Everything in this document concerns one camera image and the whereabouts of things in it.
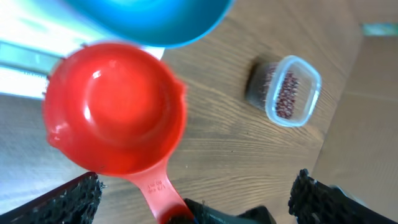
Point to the red measuring scoop blue handle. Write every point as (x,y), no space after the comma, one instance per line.
(116,110)

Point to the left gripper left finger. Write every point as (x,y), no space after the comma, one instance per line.
(75,202)

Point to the clear plastic food container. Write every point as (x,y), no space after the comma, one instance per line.
(308,91)

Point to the blue bowl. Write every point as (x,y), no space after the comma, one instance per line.
(155,23)

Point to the white digital kitchen scale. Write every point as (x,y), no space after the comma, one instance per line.
(36,35)

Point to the red adzuki beans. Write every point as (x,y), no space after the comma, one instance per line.
(286,98)

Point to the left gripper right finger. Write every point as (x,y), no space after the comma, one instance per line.
(313,202)

